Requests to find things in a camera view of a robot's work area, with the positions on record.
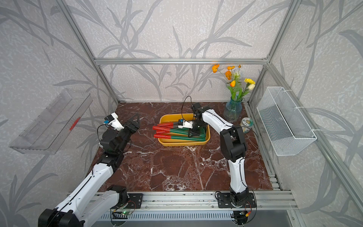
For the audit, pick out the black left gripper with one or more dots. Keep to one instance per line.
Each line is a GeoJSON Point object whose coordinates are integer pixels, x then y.
{"type": "Point", "coordinates": [134, 126]}

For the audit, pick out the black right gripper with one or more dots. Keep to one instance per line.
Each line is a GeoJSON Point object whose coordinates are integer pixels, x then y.
{"type": "Point", "coordinates": [194, 133]}

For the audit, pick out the grey hoe red grip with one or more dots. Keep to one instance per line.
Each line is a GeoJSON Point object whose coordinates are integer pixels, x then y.
{"type": "Point", "coordinates": [170, 124]}
{"type": "Point", "coordinates": [157, 128]}

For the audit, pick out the green hoe red grip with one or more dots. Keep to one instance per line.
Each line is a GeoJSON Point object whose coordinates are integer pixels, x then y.
{"type": "Point", "coordinates": [178, 137]}
{"type": "Point", "coordinates": [186, 131]}
{"type": "Point", "coordinates": [181, 132]}

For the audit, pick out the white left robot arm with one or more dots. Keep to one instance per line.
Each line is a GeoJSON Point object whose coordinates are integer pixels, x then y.
{"type": "Point", "coordinates": [76, 210]}

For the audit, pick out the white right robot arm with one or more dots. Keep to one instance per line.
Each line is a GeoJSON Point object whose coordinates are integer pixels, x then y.
{"type": "Point", "coordinates": [233, 147]}

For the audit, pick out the yellow plastic storage box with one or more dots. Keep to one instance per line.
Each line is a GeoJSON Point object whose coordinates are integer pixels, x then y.
{"type": "Point", "coordinates": [169, 143]}

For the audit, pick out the blue glass vase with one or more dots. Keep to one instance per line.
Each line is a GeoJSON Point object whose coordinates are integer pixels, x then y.
{"type": "Point", "coordinates": [232, 110]}

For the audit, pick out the small labelled glass jar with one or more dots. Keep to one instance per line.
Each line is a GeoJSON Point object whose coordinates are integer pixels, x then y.
{"type": "Point", "coordinates": [246, 124]}

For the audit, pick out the artificial flower bouquet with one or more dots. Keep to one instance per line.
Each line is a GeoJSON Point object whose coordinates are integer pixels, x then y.
{"type": "Point", "coordinates": [238, 88]}

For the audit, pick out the left circuit board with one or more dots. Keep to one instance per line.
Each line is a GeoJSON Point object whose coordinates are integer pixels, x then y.
{"type": "Point", "coordinates": [122, 214]}

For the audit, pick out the circuit board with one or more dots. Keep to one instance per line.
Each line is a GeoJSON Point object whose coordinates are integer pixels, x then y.
{"type": "Point", "coordinates": [240, 218]}
{"type": "Point", "coordinates": [122, 214]}

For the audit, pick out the right circuit board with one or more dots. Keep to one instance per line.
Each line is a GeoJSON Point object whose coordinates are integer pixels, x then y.
{"type": "Point", "coordinates": [240, 218]}

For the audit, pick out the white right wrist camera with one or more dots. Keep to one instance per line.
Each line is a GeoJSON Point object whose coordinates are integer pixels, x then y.
{"type": "Point", "coordinates": [185, 124]}

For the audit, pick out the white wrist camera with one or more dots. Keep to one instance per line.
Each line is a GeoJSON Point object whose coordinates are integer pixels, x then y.
{"type": "Point", "coordinates": [185, 124]}
{"type": "Point", "coordinates": [112, 120]}

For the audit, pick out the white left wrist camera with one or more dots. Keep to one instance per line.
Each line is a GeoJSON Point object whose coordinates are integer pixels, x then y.
{"type": "Point", "coordinates": [112, 120]}

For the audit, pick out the white wire mesh basket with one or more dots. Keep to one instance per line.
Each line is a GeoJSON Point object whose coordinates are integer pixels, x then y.
{"type": "Point", "coordinates": [286, 127]}

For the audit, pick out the clear acrylic wall shelf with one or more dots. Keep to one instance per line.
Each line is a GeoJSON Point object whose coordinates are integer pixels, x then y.
{"type": "Point", "coordinates": [46, 134]}

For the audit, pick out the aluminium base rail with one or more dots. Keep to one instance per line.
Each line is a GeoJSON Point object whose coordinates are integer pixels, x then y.
{"type": "Point", "coordinates": [201, 205]}

